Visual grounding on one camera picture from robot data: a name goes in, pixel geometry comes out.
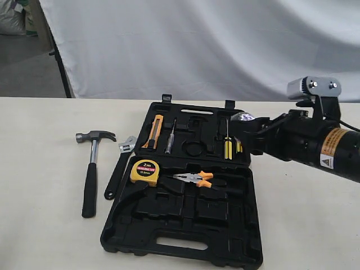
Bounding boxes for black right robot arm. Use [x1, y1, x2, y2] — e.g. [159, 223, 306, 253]
[247, 110, 359, 182]

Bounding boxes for white backdrop cloth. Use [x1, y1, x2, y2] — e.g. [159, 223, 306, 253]
[40, 1, 359, 102]

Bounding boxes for black plastic tool case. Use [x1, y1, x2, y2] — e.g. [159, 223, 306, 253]
[100, 94, 263, 269]

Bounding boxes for electrical tape roll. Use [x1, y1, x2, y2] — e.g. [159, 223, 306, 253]
[230, 111, 255, 122]

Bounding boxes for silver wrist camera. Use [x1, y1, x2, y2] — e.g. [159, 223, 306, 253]
[287, 76, 341, 100]

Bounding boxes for yellow tape measure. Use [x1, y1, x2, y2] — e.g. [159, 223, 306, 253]
[130, 159, 160, 187]

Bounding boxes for yellow black screwdriver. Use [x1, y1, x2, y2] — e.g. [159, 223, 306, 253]
[235, 137, 243, 154]
[218, 118, 232, 160]

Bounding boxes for orange utility knife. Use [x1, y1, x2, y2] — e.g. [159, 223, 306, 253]
[142, 114, 164, 149]

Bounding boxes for green white bag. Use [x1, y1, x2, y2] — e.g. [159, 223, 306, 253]
[23, 4, 38, 37]

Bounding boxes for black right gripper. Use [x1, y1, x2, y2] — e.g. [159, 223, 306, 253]
[247, 110, 334, 163]

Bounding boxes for orange handled pliers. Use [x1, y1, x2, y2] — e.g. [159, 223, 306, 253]
[160, 170, 244, 197]

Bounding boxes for claw hammer black handle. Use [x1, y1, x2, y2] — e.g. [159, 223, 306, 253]
[75, 130, 116, 218]

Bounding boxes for adjustable wrench black handle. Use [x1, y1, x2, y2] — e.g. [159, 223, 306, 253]
[104, 136, 137, 200]

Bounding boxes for clear test pen screwdriver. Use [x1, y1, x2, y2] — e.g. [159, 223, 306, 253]
[165, 118, 177, 154]

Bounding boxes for black backdrop stand pole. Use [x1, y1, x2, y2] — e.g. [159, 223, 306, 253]
[49, 32, 72, 98]

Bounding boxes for white sack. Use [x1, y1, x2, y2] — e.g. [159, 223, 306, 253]
[1, 0, 25, 35]

